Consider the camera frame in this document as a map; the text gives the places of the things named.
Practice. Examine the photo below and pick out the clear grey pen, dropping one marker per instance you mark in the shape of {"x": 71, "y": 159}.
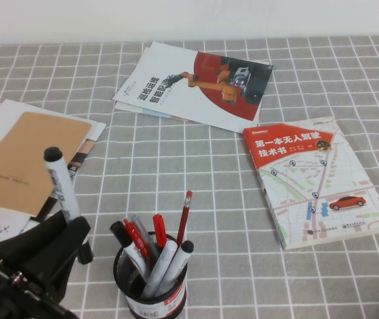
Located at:
{"x": 135, "y": 219}

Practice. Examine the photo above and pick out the red pencil with eraser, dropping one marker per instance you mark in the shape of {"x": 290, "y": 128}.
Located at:
{"x": 186, "y": 212}

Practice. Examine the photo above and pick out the red ballpoint pen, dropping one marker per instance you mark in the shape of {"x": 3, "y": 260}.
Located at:
{"x": 159, "y": 229}

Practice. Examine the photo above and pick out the black mesh pen holder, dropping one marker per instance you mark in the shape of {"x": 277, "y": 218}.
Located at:
{"x": 162, "y": 299}

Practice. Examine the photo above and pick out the brochure with orange robot arm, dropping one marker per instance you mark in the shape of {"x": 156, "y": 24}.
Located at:
{"x": 176, "y": 96}

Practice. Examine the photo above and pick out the brown kraft notebook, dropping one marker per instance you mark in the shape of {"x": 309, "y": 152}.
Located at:
{"x": 33, "y": 159}

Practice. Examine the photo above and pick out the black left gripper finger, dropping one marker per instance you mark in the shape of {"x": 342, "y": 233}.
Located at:
{"x": 63, "y": 252}
{"x": 33, "y": 241}

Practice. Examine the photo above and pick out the red map cover book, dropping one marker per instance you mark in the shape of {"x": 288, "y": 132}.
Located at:
{"x": 322, "y": 186}

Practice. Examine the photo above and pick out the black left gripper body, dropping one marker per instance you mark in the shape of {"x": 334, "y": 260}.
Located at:
{"x": 0, "y": 292}

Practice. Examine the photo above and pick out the white marker with black cap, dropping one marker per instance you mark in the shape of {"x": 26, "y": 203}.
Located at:
{"x": 186, "y": 247}
{"x": 63, "y": 186}
{"x": 122, "y": 236}

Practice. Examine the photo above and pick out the red capped white marker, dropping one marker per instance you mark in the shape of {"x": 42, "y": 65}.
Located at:
{"x": 136, "y": 236}

